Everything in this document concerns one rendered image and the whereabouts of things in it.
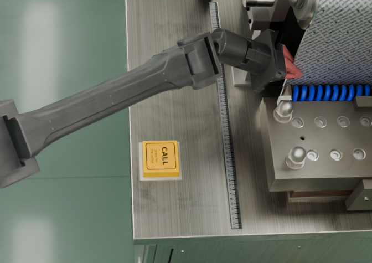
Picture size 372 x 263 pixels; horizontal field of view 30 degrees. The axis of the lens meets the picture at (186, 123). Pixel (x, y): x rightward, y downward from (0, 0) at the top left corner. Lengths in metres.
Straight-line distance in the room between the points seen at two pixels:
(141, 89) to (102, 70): 1.47
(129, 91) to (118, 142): 1.34
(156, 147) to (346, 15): 0.45
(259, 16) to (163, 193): 0.39
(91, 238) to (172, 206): 0.95
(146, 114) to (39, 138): 0.48
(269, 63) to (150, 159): 0.30
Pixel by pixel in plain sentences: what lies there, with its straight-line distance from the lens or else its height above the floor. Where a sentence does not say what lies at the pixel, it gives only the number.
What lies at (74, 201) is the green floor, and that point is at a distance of 2.32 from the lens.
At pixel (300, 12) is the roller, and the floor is 1.23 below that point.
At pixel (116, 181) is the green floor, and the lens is 2.35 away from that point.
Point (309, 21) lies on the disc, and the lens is 1.18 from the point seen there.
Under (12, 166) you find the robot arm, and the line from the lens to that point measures 0.98.
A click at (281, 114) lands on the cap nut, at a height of 1.05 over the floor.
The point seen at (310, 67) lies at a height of 1.09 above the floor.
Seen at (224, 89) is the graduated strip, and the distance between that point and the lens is 1.48.
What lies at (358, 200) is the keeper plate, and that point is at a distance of 1.36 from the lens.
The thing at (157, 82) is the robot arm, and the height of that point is 1.22.
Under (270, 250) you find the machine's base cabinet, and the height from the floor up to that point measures 0.79.
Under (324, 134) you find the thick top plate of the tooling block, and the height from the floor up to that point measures 1.03.
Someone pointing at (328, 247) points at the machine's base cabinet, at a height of 0.79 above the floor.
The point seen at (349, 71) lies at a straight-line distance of 1.35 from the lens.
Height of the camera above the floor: 2.16
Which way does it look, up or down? 62 degrees down
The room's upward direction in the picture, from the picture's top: 11 degrees clockwise
